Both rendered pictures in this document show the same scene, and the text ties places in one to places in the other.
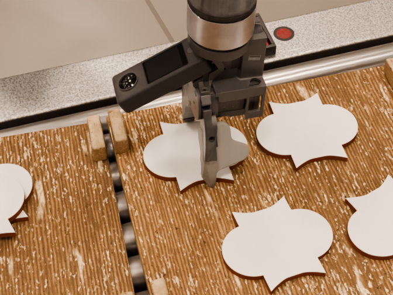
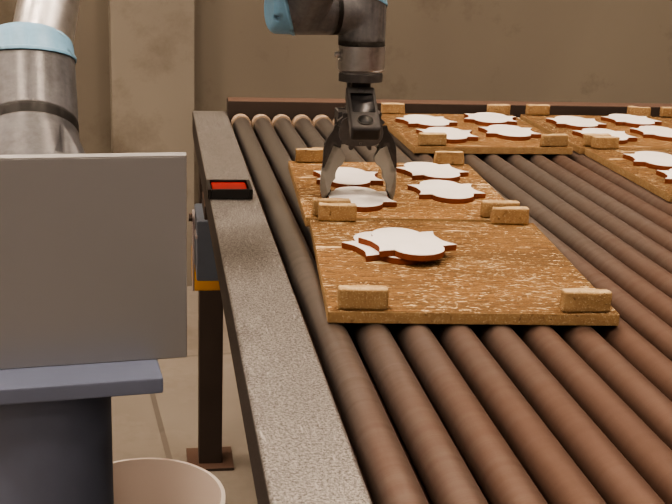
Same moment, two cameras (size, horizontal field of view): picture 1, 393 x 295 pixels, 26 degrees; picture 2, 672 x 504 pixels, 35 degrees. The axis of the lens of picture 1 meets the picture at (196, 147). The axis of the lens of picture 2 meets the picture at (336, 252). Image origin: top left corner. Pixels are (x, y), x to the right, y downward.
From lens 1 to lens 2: 1.81 m
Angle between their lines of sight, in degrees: 72
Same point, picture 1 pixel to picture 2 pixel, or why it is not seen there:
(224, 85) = not seen: hidden behind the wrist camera
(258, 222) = (429, 190)
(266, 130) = (345, 181)
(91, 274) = (466, 229)
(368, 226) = (437, 174)
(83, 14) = not seen: outside the picture
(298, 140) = (357, 177)
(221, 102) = not seen: hidden behind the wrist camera
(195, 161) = (370, 196)
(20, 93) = (247, 249)
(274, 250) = (453, 189)
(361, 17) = (223, 169)
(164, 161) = (366, 202)
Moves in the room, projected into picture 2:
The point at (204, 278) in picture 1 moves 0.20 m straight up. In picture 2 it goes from (471, 208) to (481, 85)
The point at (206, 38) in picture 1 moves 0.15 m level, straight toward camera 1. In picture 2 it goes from (381, 62) to (476, 68)
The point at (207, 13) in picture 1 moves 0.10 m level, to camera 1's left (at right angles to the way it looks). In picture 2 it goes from (381, 40) to (375, 46)
